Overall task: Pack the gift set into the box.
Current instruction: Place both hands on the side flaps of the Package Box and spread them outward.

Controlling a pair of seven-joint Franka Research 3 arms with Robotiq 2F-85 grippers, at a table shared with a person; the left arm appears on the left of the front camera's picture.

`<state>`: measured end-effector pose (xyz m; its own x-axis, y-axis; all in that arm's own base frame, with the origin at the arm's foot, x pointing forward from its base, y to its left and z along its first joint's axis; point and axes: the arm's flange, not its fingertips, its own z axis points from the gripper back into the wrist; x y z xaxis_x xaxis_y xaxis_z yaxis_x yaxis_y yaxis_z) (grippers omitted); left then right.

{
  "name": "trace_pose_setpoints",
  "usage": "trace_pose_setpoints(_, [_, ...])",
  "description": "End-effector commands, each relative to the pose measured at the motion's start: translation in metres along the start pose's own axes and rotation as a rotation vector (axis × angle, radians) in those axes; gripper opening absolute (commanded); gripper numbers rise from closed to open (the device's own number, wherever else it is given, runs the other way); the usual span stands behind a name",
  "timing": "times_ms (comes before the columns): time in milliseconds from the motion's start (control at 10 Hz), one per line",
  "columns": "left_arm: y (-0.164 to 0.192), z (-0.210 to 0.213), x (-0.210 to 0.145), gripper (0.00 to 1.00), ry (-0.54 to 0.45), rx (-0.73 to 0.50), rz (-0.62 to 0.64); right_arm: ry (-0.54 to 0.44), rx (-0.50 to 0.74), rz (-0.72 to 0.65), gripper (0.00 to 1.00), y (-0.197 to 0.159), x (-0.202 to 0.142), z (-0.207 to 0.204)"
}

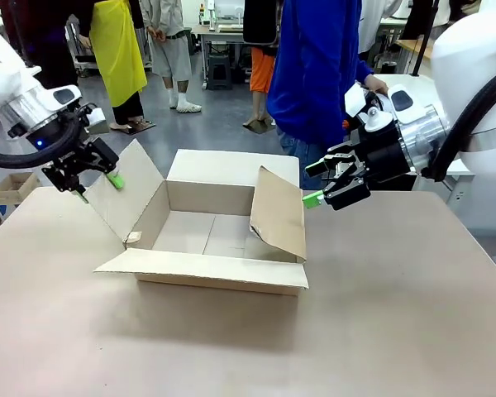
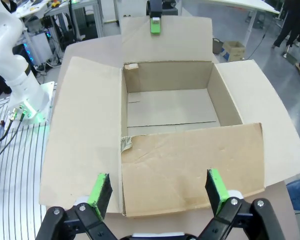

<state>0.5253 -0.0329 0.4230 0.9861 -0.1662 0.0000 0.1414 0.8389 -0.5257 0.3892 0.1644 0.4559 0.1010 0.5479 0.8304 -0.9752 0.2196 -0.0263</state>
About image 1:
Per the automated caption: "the person in grey shorts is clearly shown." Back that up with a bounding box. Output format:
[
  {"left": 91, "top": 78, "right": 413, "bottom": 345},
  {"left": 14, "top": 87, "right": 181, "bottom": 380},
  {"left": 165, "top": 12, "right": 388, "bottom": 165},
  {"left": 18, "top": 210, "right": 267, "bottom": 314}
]
[{"left": 140, "top": 0, "right": 203, "bottom": 114}]

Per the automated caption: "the person in black clothes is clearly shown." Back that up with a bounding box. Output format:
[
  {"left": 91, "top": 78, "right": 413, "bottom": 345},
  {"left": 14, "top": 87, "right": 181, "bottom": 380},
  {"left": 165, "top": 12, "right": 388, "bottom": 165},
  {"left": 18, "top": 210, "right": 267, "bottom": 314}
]
[{"left": 12, "top": 0, "right": 95, "bottom": 91}]

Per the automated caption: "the grey metal work table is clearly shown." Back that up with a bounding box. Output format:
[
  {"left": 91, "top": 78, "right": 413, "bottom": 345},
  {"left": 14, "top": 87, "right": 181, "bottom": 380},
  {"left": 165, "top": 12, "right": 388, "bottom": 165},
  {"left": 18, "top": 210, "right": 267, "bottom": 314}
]
[{"left": 193, "top": 21, "right": 249, "bottom": 90}]

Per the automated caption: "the black vertical pole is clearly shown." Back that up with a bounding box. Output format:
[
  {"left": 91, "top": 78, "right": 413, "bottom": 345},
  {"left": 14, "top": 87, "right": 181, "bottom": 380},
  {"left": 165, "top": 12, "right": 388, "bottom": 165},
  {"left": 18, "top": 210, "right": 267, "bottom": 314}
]
[{"left": 410, "top": 0, "right": 440, "bottom": 78}]

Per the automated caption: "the small open cardboard box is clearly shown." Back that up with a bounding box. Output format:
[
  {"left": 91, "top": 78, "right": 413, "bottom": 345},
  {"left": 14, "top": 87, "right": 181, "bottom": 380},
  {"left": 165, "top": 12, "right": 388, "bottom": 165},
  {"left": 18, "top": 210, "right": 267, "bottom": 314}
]
[{"left": 0, "top": 172, "right": 41, "bottom": 206}]

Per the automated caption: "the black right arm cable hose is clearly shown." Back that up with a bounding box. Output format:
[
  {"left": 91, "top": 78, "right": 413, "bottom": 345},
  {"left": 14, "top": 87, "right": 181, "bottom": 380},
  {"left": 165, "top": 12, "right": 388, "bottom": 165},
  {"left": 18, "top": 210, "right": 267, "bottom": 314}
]
[{"left": 420, "top": 70, "right": 496, "bottom": 184}]

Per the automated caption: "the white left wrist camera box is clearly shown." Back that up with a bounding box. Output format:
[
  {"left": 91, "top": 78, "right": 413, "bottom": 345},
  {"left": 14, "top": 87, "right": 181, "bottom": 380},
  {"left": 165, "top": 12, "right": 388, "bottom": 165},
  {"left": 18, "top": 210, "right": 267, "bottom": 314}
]
[{"left": 83, "top": 106, "right": 110, "bottom": 136}]

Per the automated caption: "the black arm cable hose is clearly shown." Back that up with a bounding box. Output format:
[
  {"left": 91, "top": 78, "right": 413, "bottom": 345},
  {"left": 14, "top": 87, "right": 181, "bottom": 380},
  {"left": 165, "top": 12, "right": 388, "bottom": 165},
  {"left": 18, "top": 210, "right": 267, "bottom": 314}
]
[
  {"left": 420, "top": 70, "right": 496, "bottom": 184},
  {"left": 0, "top": 110, "right": 88, "bottom": 169}
]

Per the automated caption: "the person in orange shorts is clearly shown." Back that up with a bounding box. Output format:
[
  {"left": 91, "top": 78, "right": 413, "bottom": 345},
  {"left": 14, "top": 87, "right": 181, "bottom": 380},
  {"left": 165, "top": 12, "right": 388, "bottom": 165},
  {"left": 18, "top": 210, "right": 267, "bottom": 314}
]
[{"left": 242, "top": 0, "right": 283, "bottom": 127}]

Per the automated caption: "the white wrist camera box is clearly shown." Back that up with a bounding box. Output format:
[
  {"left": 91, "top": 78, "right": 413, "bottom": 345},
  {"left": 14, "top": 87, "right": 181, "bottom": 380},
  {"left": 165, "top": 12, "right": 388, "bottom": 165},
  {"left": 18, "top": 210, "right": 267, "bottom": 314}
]
[
  {"left": 344, "top": 84, "right": 396, "bottom": 134},
  {"left": 83, "top": 106, "right": 110, "bottom": 136}
]

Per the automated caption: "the person in yellow apron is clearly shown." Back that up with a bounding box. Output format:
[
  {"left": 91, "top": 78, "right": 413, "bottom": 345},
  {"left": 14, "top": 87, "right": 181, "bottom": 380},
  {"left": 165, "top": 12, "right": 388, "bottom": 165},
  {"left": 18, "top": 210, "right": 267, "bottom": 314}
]
[{"left": 68, "top": 0, "right": 149, "bottom": 132}]

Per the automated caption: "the person's left hand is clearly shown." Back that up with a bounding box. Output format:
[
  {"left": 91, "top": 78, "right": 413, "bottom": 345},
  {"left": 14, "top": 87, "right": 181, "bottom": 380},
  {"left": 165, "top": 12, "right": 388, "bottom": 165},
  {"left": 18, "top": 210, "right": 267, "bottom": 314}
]
[{"left": 363, "top": 73, "right": 390, "bottom": 97}]

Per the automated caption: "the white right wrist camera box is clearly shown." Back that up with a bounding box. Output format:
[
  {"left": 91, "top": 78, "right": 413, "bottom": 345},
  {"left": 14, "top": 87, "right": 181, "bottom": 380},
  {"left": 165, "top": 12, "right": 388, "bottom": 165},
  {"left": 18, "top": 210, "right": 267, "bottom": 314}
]
[{"left": 344, "top": 84, "right": 396, "bottom": 134}]

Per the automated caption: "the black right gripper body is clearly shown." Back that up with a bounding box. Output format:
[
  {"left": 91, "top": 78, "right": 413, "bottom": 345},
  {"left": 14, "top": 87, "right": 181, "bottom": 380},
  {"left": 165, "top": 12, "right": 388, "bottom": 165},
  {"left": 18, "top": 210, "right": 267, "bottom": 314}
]
[{"left": 346, "top": 119, "right": 411, "bottom": 185}]

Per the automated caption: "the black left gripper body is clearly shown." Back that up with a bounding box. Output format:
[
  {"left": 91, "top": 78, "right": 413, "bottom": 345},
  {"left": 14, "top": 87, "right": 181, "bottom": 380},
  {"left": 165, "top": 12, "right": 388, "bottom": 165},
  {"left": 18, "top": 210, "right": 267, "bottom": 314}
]
[{"left": 41, "top": 136, "right": 121, "bottom": 194}]

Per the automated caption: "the person in blue jacket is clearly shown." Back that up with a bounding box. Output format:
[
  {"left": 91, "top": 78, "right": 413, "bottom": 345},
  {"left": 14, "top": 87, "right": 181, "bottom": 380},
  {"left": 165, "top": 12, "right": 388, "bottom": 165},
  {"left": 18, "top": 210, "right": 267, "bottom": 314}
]
[{"left": 265, "top": 0, "right": 390, "bottom": 167}]

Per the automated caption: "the wooden top side table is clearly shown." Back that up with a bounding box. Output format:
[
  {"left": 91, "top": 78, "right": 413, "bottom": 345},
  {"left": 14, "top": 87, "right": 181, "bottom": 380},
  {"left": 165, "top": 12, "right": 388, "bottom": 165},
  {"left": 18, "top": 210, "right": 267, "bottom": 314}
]
[{"left": 394, "top": 37, "right": 435, "bottom": 64}]

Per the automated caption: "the black plastic stool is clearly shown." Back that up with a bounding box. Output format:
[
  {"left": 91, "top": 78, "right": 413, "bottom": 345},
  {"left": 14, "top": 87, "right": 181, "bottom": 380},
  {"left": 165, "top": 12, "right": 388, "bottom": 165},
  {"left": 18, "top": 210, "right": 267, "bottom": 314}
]
[{"left": 206, "top": 53, "right": 235, "bottom": 92}]

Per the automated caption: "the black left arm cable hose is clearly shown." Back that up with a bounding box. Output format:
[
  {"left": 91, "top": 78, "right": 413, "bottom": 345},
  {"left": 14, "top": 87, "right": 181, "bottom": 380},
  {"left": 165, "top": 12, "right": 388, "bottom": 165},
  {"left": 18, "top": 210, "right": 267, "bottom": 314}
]
[{"left": 0, "top": 110, "right": 88, "bottom": 169}]

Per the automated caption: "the open brown cardboard box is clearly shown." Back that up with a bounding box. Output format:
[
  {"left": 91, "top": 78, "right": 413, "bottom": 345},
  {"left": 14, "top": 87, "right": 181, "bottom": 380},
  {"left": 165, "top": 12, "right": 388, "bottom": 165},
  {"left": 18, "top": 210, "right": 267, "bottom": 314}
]
[{"left": 93, "top": 138, "right": 309, "bottom": 297}]

